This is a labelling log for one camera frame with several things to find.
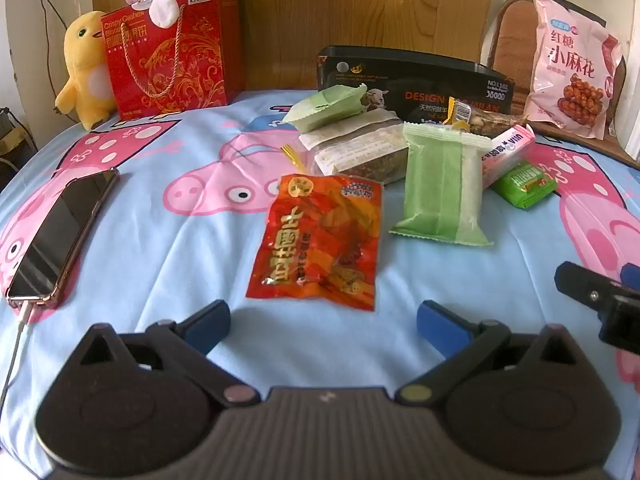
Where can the green and white snack packet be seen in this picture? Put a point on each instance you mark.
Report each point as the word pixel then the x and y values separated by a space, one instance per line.
pixel 430 185

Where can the wooden headboard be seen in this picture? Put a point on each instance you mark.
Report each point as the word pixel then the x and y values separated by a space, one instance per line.
pixel 350 5

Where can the red gift box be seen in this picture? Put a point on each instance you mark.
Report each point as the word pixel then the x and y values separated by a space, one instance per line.
pixel 200 60

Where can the clear brown cake packet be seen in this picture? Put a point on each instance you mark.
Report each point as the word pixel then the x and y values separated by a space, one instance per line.
pixel 350 152

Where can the brown cushioned chair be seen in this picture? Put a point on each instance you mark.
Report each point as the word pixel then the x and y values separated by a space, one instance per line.
pixel 515 35

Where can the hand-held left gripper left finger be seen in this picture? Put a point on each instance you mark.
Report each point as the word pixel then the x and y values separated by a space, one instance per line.
pixel 209 325

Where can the black tin box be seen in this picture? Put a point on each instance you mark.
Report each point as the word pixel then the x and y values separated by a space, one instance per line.
pixel 425 80

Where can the printed blue blanket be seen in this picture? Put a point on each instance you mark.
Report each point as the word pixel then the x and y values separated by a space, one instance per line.
pixel 150 260

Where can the pink snack box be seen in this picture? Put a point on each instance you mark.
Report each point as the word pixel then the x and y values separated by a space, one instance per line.
pixel 510 152

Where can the yellow plush chick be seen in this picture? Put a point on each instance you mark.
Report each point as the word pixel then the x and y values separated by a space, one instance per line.
pixel 85 60

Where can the dark bedside object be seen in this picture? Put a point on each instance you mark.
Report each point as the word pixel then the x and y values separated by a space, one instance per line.
pixel 12 132

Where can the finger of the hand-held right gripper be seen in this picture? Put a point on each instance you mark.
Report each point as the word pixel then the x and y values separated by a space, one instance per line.
pixel 631 272
pixel 580 282

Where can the red snack packet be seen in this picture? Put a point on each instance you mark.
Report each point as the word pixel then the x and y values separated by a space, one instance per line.
pixel 300 240

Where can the dark smartphone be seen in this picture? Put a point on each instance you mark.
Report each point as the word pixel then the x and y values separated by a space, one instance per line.
pixel 60 235

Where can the small dark green packet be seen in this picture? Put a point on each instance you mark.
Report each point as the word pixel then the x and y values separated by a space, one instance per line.
pixel 525 185

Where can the gold twist tie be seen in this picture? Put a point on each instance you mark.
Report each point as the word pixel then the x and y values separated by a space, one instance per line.
pixel 292 157

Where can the large pink snack bag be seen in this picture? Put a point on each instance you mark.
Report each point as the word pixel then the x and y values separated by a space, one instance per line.
pixel 570 60

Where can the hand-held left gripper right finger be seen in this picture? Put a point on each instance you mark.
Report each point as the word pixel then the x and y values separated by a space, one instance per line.
pixel 440 325

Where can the small light green packet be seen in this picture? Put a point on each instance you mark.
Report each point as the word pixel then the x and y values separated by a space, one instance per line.
pixel 320 105

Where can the yellow nut snack packet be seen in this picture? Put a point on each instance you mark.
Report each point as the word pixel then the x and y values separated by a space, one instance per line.
pixel 482 122

